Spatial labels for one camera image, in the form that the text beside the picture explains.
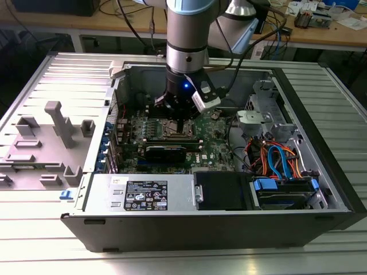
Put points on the pale grey case latch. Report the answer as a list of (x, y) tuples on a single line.
[(116, 70)]

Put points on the metal heat sink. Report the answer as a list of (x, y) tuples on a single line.
[(303, 18)]

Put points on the small black adapter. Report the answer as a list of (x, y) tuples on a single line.
[(286, 30)]

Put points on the silver drive cage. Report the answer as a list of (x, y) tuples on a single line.
[(263, 100)]

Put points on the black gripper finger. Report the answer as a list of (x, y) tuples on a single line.
[(180, 126)]

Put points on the grey electronic device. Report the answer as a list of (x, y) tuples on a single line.
[(321, 20)]

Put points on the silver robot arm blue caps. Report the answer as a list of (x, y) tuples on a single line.
[(186, 34)]

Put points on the tall black box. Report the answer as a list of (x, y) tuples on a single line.
[(265, 17)]

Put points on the green motherboard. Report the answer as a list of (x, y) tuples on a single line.
[(212, 149)]

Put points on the white printed card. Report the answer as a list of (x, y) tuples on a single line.
[(298, 7)]

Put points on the silver CPU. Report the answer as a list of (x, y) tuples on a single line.
[(171, 127)]

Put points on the black computer box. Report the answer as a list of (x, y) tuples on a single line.
[(57, 7)]

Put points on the wooden desk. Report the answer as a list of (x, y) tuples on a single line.
[(86, 21)]

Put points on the grey parts rack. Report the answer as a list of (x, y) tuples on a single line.
[(43, 149)]

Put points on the hard disk in blue carrier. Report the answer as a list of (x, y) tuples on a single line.
[(286, 189)]

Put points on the white paper sheet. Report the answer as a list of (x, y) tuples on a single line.
[(352, 23)]

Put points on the silver power supply unit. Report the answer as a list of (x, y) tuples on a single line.
[(100, 194)]

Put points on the black graphics card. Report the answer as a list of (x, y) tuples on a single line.
[(163, 153)]

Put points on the black open PC case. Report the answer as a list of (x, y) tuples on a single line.
[(172, 232)]

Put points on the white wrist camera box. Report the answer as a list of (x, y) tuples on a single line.
[(206, 98)]

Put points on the silver round-top metal bracket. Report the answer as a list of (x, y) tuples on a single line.
[(252, 117)]

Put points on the blue card retention tab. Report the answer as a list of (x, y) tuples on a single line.
[(108, 127), (105, 141), (103, 153), (100, 166)]

